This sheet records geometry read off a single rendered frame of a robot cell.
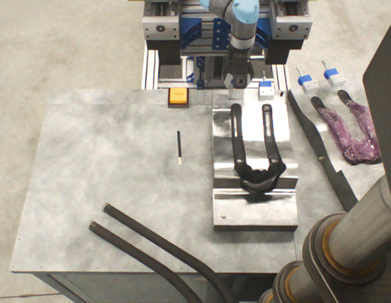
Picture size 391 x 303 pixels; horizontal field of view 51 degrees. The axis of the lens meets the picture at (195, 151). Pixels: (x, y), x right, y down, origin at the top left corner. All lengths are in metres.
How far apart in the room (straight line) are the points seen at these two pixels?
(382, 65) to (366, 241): 0.22
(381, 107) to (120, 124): 1.29
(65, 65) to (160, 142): 1.53
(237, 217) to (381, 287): 0.77
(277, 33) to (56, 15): 1.97
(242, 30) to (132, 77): 1.57
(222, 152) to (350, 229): 0.87
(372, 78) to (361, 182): 1.05
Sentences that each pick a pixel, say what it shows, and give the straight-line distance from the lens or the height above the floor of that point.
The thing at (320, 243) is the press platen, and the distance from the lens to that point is 0.56.
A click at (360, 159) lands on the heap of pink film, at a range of 1.43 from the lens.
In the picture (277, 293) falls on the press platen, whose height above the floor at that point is 1.28.
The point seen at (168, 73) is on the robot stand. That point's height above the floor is 0.21.
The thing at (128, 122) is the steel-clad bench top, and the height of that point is 0.80.
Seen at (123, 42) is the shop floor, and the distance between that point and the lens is 2.94.
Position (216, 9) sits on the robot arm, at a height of 1.23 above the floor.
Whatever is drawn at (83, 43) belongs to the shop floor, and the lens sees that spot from 2.99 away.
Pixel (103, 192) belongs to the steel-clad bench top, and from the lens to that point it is 1.41.
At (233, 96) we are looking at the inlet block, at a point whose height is 0.91.
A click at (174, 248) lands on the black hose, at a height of 0.90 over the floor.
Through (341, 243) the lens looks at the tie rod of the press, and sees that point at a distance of 0.52.
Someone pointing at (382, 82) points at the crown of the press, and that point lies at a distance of 0.32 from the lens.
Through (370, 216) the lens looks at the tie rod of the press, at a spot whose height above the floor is 1.68.
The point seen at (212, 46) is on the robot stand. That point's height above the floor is 0.75.
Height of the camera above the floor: 2.06
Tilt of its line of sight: 60 degrees down
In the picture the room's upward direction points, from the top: straight up
